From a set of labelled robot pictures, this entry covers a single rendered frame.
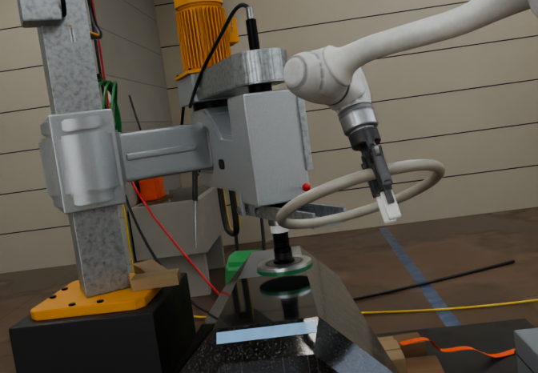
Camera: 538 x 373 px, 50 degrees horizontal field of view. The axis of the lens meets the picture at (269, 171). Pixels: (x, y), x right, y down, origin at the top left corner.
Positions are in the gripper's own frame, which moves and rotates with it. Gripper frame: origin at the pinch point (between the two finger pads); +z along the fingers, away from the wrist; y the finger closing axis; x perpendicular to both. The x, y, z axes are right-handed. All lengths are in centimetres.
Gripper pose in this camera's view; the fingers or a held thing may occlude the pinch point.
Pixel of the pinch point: (388, 207)
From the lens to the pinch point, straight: 143.1
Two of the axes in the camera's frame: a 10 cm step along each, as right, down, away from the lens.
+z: 2.7, 9.2, -2.9
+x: -9.6, 2.4, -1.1
